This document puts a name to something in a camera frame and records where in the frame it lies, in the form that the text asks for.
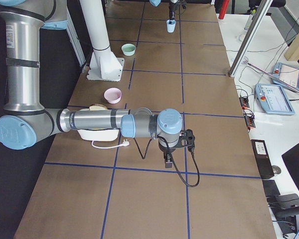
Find toast slice in toaster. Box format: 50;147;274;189
89;104;108;111

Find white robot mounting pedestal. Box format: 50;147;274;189
80;0;125;82

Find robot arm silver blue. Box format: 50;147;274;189
0;0;188;167

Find white side desk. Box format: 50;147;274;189
234;16;299;196

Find mint green bowl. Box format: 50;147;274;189
121;43;136;56

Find metal rod on desk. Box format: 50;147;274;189
243;61;299;98

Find far teach pendant tablet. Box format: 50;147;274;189
272;62;299;90

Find red fire extinguisher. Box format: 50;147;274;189
218;0;230;19

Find near teach pendant tablet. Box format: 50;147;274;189
255;84;295;116

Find black power brick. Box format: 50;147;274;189
251;139;274;179

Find pink bowl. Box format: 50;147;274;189
104;88;122;104

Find cream toaster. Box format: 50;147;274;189
77;106;121;142

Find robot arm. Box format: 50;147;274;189
149;0;187;21

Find aluminium frame post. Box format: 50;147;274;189
228;0;273;78

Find black camera cable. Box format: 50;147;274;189
134;135;200;187

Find teach pendant tablet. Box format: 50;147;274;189
272;62;299;90
255;84;295;116

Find orange black connector box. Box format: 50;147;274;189
239;96;256;131

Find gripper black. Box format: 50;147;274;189
158;139;175;168

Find blue cup robot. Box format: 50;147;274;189
166;19;176;33

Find white toaster power cord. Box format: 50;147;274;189
91;138;131;149

